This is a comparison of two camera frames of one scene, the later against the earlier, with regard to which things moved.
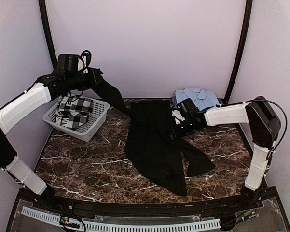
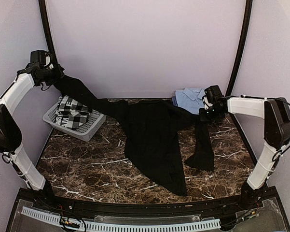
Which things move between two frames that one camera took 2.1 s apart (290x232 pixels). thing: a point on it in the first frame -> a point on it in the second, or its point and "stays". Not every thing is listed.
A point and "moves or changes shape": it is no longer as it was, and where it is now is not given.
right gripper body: x=186 y=129 -> x=210 y=116
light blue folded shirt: x=202 y=99 stays
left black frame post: x=44 y=14 stays
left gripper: x=93 y=81 -> x=60 y=74
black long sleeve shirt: x=149 y=147 moves or changes shape
